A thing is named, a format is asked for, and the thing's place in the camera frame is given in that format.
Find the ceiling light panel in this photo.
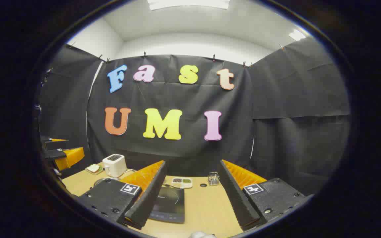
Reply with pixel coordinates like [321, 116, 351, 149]
[289, 29, 307, 41]
[148, 0, 231, 10]

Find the pale green sandwich plate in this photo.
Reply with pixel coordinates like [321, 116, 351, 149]
[85, 164, 104, 175]

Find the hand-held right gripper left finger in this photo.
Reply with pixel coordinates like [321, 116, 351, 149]
[77, 160, 168, 230]

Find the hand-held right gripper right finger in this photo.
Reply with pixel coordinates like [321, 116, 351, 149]
[218, 159, 307, 231]

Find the black backdrop cloth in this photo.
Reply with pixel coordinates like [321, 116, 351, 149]
[38, 36, 351, 199]

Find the black induction cooktop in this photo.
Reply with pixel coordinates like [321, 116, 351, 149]
[149, 185, 185, 224]

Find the white toaster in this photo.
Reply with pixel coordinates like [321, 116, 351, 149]
[103, 154, 127, 178]

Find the white divided dish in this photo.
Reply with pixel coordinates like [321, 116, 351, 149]
[172, 177, 193, 189]

